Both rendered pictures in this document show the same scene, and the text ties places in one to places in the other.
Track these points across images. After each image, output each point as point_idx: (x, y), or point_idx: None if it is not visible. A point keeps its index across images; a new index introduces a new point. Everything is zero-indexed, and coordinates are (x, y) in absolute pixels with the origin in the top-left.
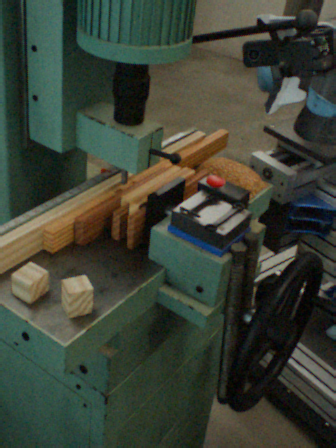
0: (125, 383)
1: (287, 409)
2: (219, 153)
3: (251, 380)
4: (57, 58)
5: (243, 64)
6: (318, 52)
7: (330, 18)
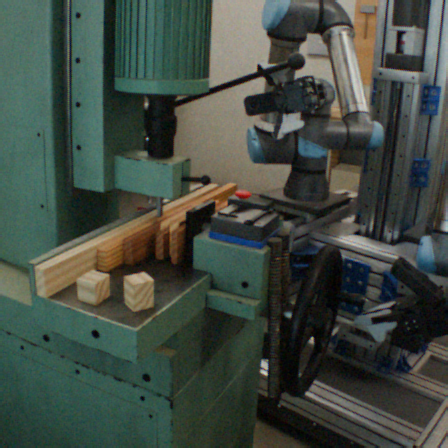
0: (185, 390)
1: (314, 443)
2: None
3: (278, 426)
4: (98, 107)
5: None
6: (307, 91)
7: None
